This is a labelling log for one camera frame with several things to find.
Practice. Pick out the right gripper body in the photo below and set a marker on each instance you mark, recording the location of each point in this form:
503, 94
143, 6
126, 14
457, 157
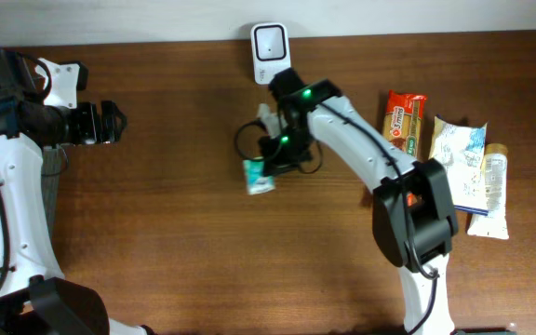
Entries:
273, 164

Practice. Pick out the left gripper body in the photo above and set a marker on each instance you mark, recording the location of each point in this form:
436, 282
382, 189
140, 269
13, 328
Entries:
91, 122

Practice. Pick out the small teal tissue pack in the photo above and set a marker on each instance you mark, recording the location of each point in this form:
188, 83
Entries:
256, 182

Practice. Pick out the orange biscuit packet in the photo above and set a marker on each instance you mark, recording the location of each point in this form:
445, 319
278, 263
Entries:
402, 122

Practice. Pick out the yellow snack bag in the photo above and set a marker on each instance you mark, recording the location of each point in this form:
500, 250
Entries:
460, 150

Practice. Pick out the white cream tube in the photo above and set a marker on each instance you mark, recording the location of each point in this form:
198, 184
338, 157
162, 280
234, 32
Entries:
494, 224

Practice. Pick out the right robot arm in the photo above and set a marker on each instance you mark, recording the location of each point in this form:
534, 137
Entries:
413, 215

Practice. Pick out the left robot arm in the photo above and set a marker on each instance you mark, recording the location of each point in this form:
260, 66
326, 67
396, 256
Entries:
40, 112

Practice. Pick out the white barcode scanner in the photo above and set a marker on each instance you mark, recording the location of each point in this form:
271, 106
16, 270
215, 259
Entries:
270, 50

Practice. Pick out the grey plastic mesh basket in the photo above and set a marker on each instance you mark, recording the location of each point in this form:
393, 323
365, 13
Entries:
53, 162

